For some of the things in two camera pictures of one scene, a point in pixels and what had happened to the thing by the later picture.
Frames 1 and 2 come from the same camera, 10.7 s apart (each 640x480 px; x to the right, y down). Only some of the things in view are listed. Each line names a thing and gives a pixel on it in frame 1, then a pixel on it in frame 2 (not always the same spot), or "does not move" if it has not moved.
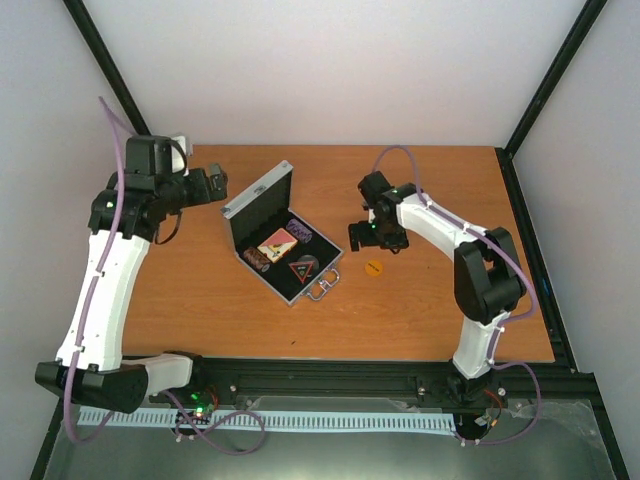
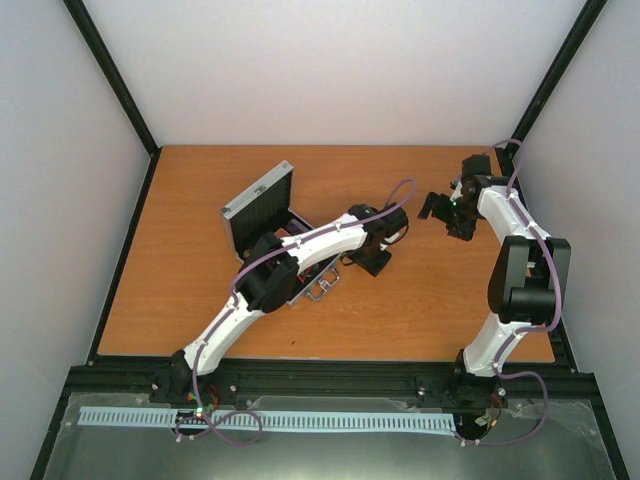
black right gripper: x=399 y=241 to x=463 y=232
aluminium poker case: x=291 y=254 does not move
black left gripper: x=205 y=194 to x=373 y=269
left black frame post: x=108 y=67 does not move
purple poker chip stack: x=299 y=230 does not move
